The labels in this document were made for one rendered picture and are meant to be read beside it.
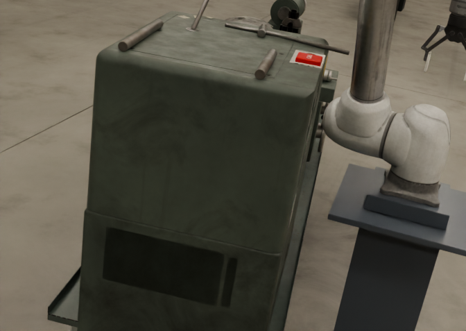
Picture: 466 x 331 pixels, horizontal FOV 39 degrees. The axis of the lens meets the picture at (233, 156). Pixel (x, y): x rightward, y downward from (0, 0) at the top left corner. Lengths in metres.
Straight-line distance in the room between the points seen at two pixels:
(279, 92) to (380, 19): 0.59
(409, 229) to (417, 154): 0.23
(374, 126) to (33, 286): 1.54
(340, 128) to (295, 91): 0.73
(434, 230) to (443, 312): 1.10
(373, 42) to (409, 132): 0.31
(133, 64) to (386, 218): 0.99
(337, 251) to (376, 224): 1.35
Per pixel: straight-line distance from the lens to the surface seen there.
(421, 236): 2.04
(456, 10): 2.35
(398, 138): 2.08
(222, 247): 1.55
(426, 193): 2.13
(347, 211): 2.06
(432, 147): 2.07
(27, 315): 2.71
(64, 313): 1.83
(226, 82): 1.40
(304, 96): 1.39
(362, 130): 2.08
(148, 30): 1.61
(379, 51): 1.96
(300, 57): 1.60
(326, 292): 3.05
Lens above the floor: 1.64
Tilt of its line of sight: 23 degrees down
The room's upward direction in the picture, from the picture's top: 9 degrees clockwise
